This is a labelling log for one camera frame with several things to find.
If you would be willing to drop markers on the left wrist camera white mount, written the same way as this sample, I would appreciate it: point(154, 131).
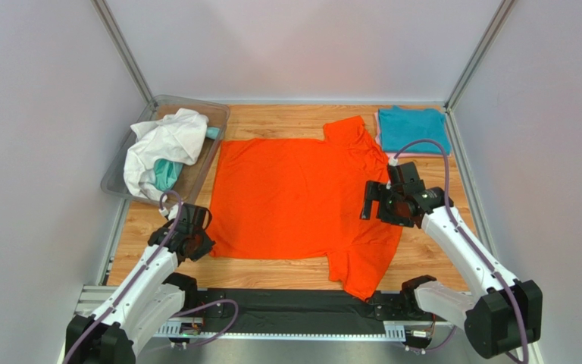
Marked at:
point(170, 213)

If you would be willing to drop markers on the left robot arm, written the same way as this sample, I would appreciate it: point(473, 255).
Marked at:
point(119, 328)

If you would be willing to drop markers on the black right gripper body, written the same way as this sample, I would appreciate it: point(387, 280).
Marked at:
point(379, 200)

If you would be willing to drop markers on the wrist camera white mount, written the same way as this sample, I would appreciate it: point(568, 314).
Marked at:
point(170, 213)
point(393, 162)

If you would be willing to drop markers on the orange t-shirt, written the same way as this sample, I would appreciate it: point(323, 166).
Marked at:
point(302, 198)

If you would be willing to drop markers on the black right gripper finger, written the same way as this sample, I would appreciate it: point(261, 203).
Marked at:
point(374, 192)
point(393, 220)

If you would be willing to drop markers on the folded blue t-shirt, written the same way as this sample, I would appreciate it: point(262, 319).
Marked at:
point(412, 131)

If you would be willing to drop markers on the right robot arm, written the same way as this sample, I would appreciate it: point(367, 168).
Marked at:
point(501, 315)

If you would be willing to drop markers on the aluminium frame rail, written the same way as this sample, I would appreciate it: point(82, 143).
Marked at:
point(185, 330)

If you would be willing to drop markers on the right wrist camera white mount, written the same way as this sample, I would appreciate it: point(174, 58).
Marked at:
point(393, 162)

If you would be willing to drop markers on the white t-shirt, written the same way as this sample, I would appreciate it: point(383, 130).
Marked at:
point(155, 161)

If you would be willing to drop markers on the teal green t-shirt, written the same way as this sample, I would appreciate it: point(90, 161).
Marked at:
point(182, 146)

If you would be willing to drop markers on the folded pink t-shirt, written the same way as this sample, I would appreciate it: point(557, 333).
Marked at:
point(379, 136)

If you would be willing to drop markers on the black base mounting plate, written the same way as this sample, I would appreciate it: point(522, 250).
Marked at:
point(263, 311)

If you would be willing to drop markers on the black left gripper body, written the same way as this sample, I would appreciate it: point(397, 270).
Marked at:
point(204, 243)

